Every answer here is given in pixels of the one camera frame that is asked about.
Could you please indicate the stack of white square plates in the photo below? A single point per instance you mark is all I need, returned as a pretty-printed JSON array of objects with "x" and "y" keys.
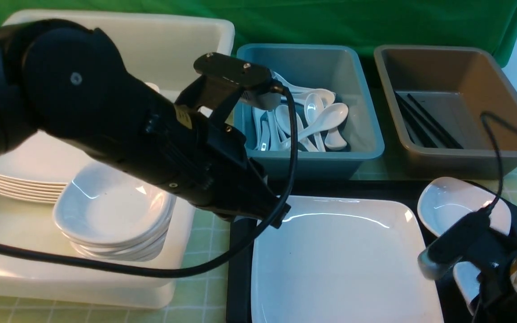
[{"x": 40, "y": 168}]

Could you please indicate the large white square rice plate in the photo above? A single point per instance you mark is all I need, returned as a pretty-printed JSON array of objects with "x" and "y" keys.
[{"x": 337, "y": 260}]

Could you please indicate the brown plastic bin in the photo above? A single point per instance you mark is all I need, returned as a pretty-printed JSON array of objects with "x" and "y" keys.
[{"x": 455, "y": 85}]

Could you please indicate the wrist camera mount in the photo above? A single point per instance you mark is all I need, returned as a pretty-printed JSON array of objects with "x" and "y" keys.
[
  {"x": 471, "y": 239},
  {"x": 224, "y": 81}
]

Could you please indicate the stack of white small bowls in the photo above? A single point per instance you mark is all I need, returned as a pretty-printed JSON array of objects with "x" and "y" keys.
[{"x": 109, "y": 215}]

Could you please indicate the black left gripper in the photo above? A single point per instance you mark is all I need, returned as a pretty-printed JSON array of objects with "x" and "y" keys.
[{"x": 200, "y": 161}]

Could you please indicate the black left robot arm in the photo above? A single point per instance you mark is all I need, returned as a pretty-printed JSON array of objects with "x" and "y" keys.
[{"x": 70, "y": 82}]

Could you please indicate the teal plastic bin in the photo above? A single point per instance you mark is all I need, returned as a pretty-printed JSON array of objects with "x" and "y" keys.
[{"x": 338, "y": 69}]

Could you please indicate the white spoons pile in bin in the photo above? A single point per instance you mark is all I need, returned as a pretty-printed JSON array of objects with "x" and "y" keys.
[{"x": 317, "y": 126}]

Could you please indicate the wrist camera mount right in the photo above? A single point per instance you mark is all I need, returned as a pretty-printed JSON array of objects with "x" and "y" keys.
[{"x": 471, "y": 239}]

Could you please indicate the white small bowl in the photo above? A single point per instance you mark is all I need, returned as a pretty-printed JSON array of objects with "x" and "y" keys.
[
  {"x": 467, "y": 277},
  {"x": 446, "y": 200}
]

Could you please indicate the black chopsticks bundle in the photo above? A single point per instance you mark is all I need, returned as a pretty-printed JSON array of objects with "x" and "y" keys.
[{"x": 423, "y": 129}]

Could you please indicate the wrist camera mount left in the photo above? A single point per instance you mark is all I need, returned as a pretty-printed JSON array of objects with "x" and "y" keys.
[{"x": 224, "y": 81}]

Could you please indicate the green backdrop cloth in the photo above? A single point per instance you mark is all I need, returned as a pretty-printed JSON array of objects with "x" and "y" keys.
[{"x": 490, "y": 25}]

